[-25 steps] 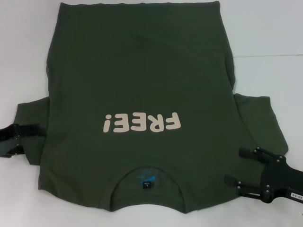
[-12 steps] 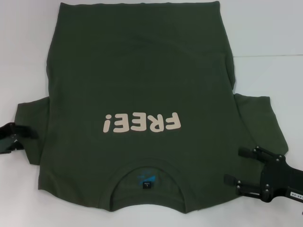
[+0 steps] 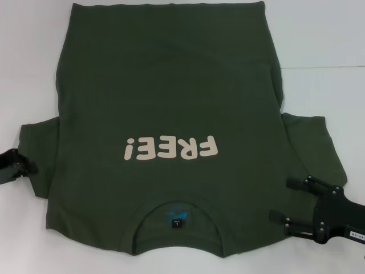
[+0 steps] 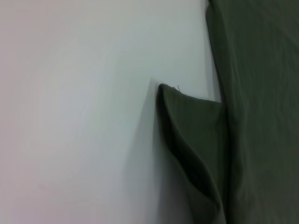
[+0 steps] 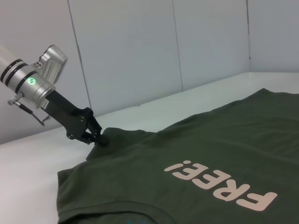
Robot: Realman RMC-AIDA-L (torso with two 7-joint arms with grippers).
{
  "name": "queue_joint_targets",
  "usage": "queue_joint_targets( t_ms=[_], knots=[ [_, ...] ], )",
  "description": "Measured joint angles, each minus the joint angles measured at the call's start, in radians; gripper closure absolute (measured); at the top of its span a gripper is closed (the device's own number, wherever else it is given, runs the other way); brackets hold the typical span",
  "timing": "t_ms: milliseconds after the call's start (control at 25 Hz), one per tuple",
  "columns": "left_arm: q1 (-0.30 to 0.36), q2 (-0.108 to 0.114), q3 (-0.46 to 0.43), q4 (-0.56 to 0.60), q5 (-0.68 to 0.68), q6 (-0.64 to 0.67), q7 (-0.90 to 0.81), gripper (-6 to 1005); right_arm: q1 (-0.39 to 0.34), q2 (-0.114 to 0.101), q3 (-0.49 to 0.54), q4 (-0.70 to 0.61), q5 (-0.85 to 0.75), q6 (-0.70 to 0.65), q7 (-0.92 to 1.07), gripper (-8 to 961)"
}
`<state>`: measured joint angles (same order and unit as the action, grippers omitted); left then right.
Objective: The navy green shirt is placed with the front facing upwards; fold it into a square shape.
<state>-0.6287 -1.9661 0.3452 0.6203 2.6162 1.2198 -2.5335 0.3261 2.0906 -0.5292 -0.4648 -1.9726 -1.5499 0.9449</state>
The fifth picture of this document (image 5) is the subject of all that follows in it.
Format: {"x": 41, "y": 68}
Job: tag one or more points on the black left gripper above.
{"x": 67, "y": 119}

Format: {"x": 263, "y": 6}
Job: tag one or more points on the dark green FREE! t-shirt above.
{"x": 187, "y": 140}

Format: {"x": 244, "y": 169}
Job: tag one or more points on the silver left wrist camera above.
{"x": 54, "y": 65}

